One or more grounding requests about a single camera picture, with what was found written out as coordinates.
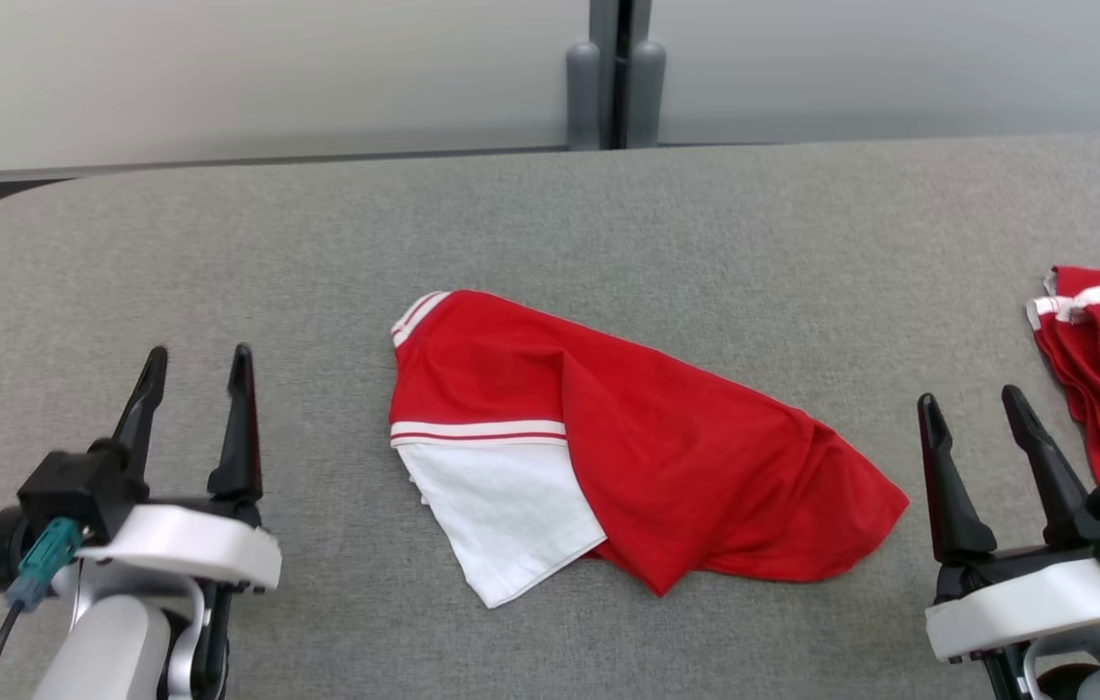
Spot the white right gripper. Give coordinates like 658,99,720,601
917,385,1100,667

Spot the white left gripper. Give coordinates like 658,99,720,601
73,342,283,592

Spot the red white jersey shirt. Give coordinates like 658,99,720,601
388,289,911,610

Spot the black cable with teal connector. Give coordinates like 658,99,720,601
0,517,84,700

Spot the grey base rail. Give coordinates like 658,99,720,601
0,144,570,188

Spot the grey partition post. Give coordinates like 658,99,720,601
564,0,667,152

